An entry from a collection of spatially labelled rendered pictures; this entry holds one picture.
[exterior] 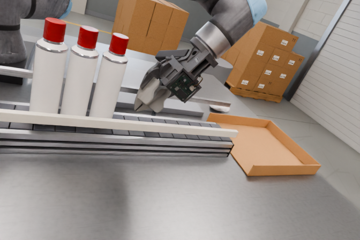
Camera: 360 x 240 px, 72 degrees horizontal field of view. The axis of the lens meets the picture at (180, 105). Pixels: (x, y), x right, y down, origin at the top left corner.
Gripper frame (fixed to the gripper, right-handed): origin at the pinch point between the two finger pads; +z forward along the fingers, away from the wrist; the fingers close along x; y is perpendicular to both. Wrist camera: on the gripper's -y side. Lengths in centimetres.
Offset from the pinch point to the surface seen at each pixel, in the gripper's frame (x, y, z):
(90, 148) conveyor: -3.8, 5.4, 12.7
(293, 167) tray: 45, 14, -17
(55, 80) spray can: -18.1, 3.1, 5.1
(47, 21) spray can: -25.2, 2.0, -2.5
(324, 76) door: 355, -217, -180
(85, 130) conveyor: -6.9, 4.2, 10.4
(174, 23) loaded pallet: 132, -305, -48
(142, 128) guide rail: 2.1, 5.1, 2.4
